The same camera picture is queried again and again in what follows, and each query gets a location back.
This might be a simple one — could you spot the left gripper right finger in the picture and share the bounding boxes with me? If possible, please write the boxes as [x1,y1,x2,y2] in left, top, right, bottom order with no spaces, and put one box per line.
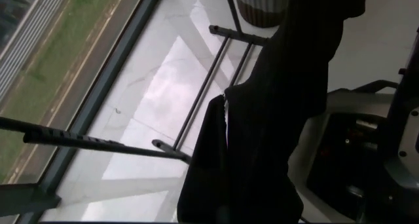
[228,158,304,223]

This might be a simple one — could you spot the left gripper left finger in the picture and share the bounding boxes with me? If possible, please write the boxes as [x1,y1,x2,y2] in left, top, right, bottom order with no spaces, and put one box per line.
[176,94,230,223]

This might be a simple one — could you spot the black garment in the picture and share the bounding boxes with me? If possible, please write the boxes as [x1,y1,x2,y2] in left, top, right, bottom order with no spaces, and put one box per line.
[223,0,368,223]

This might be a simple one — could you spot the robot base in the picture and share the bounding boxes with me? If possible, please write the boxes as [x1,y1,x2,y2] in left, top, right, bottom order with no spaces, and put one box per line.
[287,26,419,223]

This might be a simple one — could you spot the black clothes rack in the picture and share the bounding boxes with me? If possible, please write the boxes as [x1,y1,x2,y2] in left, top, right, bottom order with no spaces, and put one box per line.
[0,0,270,165]

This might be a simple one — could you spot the white laundry basket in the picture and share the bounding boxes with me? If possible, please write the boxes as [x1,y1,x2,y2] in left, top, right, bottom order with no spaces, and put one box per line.
[232,0,291,29]

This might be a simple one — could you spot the window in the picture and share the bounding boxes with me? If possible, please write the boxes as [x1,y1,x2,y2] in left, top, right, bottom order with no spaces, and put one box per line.
[0,0,175,224]

